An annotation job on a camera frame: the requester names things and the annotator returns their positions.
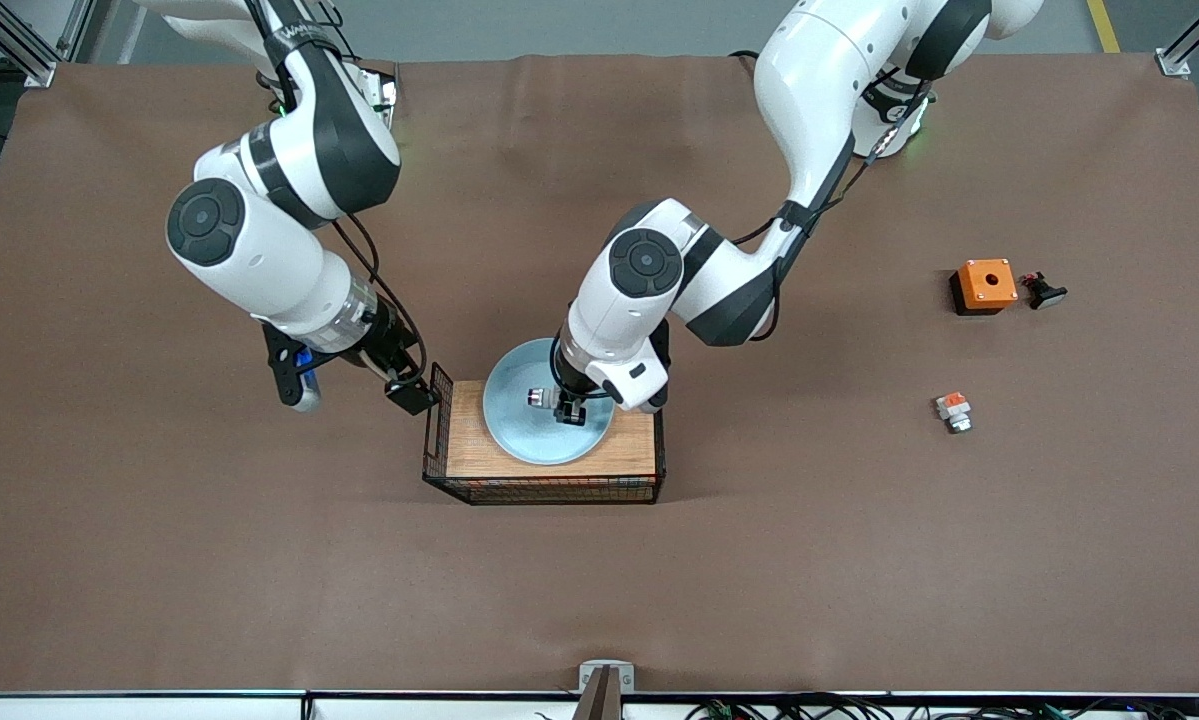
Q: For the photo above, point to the white table edge rail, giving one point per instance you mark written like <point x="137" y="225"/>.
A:
<point x="159" y="708"/>

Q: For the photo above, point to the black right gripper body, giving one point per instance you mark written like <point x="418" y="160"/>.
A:
<point x="388" y="344"/>

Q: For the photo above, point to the base connector box green light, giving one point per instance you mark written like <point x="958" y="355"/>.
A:
<point x="387" y="95"/>

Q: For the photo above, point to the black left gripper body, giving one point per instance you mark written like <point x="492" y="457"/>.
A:
<point x="566" y="383"/>

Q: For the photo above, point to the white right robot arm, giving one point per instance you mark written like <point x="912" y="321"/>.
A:
<point x="249" y="250"/>

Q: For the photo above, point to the orange box with hole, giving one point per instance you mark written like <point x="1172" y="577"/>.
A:
<point x="987" y="283"/>

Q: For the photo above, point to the light blue round plate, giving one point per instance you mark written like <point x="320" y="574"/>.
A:
<point x="534" y="440"/>

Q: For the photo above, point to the aluminium frame profile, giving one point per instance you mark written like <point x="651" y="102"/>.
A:
<point x="1174" y="62"/>
<point x="39" y="72"/>

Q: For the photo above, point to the brown table cover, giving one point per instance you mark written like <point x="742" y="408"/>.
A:
<point x="259" y="560"/>

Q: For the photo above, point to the green white button module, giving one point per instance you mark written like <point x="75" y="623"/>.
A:
<point x="539" y="398"/>

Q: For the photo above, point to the grey metal bracket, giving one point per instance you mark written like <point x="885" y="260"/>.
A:
<point x="591" y="678"/>

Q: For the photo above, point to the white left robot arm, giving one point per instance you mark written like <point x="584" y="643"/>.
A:
<point x="809" y="90"/>

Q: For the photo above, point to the orange white button module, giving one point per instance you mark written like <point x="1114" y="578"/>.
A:
<point x="954" y="410"/>

